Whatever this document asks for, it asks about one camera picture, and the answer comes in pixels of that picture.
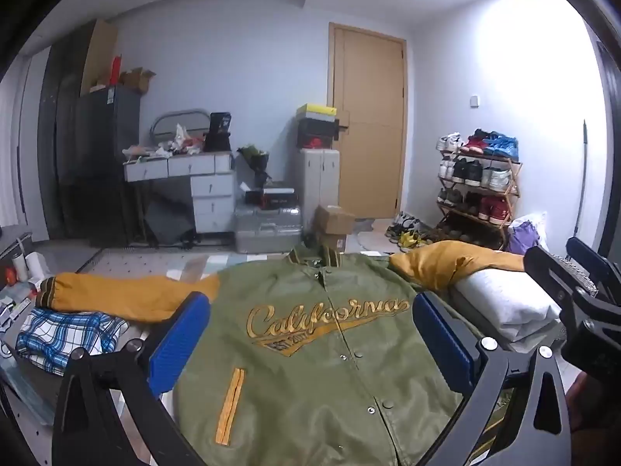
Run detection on flat cardboard sheet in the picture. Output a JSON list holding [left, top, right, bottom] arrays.
[[80, 19, 119, 96]]

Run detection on grey metal bed rail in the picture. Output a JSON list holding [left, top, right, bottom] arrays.
[[150, 108, 208, 143]]

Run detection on open cardboard box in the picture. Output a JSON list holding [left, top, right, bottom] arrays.
[[120, 67, 157, 94]]

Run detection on black fridge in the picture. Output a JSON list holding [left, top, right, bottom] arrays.
[[76, 84, 142, 244]]

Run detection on black coffee machine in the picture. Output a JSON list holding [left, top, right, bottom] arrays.
[[203, 112, 234, 153]]

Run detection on white desk with drawers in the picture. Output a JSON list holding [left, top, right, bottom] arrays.
[[123, 152, 236, 235]]

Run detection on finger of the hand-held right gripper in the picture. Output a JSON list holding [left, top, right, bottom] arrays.
[[565, 236, 621, 303], [524, 244, 592, 312]]

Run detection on dark glass wardrobe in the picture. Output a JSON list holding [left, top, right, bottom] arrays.
[[38, 34, 96, 242]]

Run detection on clutter of papers and bags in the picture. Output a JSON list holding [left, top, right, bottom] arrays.
[[122, 123, 205, 162]]

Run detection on pile of sandals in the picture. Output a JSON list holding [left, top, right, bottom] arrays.
[[385, 212, 434, 249]]

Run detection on white door mat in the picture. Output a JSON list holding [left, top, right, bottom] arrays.
[[356, 218, 390, 249]]

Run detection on large cardboard box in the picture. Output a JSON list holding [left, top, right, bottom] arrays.
[[313, 204, 357, 236]]

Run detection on wooden shoe rack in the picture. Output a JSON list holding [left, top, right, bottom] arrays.
[[435, 148, 524, 249]]

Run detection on black boxes with red print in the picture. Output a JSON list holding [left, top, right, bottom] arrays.
[[244, 186, 297, 207]]

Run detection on black pole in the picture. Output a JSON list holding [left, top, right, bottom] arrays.
[[576, 119, 590, 240]]

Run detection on wooden door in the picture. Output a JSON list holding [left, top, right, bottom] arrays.
[[327, 22, 407, 220]]

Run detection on dark wrapped bouquet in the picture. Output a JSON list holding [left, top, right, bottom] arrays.
[[237, 144, 271, 186]]

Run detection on blue white plaid shirt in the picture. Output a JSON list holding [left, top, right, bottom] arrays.
[[14, 308, 129, 374]]

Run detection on folded white cloth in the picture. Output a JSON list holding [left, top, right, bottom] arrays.
[[456, 267, 564, 345]]

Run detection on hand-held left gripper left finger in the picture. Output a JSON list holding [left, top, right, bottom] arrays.
[[51, 291, 214, 466]]

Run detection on row of sneakers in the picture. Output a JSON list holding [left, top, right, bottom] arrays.
[[435, 129, 521, 224]]

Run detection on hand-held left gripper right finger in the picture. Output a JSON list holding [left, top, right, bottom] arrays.
[[411, 292, 578, 466]]

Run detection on yellow shoe box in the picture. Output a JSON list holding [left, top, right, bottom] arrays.
[[296, 103, 338, 118]]

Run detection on purple bag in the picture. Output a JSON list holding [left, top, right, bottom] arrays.
[[507, 218, 541, 256]]

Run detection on small cardboard box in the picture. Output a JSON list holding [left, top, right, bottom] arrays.
[[315, 233, 348, 254]]

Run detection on green jacket with yellow sleeves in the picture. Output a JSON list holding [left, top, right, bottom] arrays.
[[36, 240, 527, 466]]

